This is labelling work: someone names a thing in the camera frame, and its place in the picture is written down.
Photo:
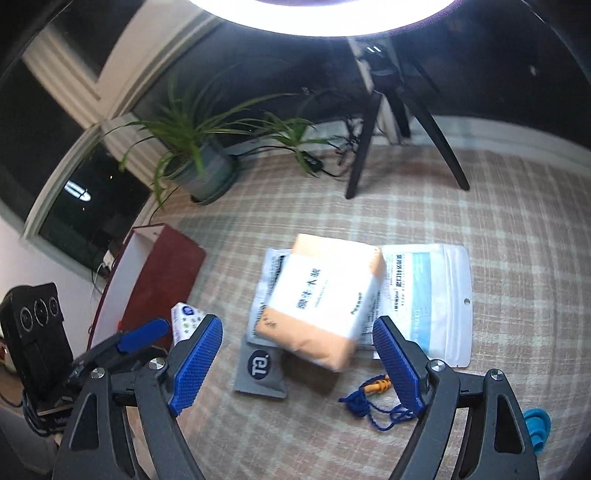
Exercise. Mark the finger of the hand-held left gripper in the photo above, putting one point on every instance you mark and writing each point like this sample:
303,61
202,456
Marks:
143,332

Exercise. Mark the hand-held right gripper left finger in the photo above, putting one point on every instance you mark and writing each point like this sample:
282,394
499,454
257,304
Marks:
196,360

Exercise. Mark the white window frame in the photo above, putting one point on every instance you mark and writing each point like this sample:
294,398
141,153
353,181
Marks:
138,60

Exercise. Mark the small white tissue packet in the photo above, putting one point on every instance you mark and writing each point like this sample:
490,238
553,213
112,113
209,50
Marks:
184,318

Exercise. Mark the white face mask packet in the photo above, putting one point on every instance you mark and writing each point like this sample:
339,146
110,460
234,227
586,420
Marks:
270,277

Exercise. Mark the grey pouch with round logo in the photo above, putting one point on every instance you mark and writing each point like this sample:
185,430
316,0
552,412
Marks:
258,369

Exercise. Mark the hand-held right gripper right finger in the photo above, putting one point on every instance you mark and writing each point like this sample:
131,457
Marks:
397,364

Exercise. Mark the teal plastic object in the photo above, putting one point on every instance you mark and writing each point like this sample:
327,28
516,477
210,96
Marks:
538,427

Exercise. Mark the reddish brown box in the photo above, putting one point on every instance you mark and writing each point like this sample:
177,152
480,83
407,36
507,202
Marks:
171,267

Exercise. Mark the potted spider plant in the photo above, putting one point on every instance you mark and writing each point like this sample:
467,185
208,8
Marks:
205,166

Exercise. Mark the black tripod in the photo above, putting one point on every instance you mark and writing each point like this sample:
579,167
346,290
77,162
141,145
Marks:
364,138

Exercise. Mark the orange and white tissue pack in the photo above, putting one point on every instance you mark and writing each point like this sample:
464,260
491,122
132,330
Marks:
318,295

